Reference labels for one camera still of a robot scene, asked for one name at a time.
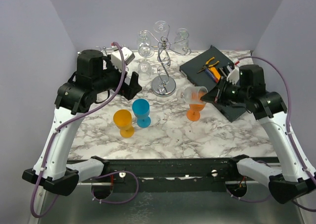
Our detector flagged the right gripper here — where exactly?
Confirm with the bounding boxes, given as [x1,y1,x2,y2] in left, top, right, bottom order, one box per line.
[201,76,250,106]

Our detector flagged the clear wine glass front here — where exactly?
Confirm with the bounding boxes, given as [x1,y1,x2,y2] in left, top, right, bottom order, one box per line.
[137,44,154,81]

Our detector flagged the clear wine glass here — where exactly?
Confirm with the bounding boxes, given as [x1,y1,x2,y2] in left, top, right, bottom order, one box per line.
[137,31,152,50]
[137,44,154,81]
[176,86,208,105]
[174,28,189,55]

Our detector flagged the orange plastic goblet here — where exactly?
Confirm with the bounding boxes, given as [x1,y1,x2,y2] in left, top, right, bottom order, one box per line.
[186,91,206,122]

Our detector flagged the tall chrome glass rack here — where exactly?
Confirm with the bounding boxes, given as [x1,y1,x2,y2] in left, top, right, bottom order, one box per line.
[143,30,191,97]

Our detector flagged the tall clear flute glass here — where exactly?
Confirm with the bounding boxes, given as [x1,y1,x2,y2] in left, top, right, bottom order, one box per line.
[153,20,170,38]

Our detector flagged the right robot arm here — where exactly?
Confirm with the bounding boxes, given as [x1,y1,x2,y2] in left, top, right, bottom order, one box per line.
[201,64,316,204]

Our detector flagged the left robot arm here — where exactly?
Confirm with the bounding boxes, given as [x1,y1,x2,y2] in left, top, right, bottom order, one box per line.
[22,47,142,196]

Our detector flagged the small chrome glass rack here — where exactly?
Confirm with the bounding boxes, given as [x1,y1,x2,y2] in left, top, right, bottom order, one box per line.
[95,45,118,70]

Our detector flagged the blue plastic goblet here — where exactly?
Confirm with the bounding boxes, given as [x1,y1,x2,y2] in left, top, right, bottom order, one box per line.
[132,98,151,128]

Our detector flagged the yellow utility knife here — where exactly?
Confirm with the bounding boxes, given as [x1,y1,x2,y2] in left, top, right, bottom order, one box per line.
[210,67,221,82]

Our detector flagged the dark flat equipment box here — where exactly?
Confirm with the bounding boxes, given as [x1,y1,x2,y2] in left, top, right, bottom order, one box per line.
[179,46,246,122]

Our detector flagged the blue red screwdriver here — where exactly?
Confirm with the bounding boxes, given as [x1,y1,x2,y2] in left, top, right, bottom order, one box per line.
[205,69,219,83]

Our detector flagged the yellow plastic goblet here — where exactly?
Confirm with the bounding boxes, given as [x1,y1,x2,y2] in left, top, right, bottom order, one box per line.
[113,109,134,138]

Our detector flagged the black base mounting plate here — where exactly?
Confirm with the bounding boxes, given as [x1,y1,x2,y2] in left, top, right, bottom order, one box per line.
[69,156,257,194]

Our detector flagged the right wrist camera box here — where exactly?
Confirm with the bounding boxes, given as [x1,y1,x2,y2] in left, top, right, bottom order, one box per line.
[226,66,239,85]

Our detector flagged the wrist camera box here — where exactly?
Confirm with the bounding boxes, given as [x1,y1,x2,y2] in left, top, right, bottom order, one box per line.
[110,44,135,71]
[226,66,239,85]

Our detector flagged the yellow handled pliers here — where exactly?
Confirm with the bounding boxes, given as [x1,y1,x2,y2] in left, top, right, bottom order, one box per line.
[197,57,219,73]

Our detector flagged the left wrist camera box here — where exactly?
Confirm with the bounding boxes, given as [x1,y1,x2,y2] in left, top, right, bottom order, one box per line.
[110,44,135,71]

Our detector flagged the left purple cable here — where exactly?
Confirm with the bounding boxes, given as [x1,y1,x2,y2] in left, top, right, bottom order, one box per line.
[30,41,139,219]

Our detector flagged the purple cable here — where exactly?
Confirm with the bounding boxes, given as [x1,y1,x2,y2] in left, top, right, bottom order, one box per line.
[229,55,316,212]
[30,41,139,219]

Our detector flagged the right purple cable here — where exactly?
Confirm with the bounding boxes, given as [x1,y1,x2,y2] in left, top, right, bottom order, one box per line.
[229,55,316,212]

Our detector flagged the aluminium rail frame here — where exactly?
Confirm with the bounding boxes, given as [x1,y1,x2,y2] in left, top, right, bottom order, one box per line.
[27,51,306,224]

